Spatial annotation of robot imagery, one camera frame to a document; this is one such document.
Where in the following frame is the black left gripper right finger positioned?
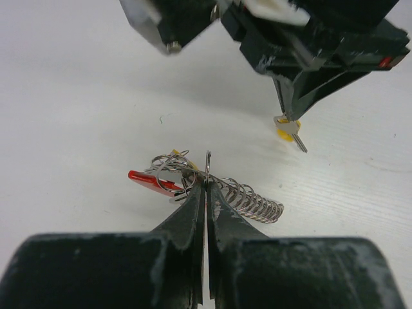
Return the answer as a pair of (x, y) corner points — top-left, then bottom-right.
(206, 182), (405, 308)

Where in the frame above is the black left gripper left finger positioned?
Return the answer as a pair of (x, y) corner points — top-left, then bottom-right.
(1, 184), (205, 308)

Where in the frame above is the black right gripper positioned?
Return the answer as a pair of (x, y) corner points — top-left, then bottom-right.
(221, 1), (409, 120)

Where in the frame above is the silver key with yellow tag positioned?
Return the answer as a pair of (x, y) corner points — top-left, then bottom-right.
(274, 115), (308, 153)

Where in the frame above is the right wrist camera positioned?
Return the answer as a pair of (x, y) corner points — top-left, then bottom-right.
(120, 0), (220, 55)

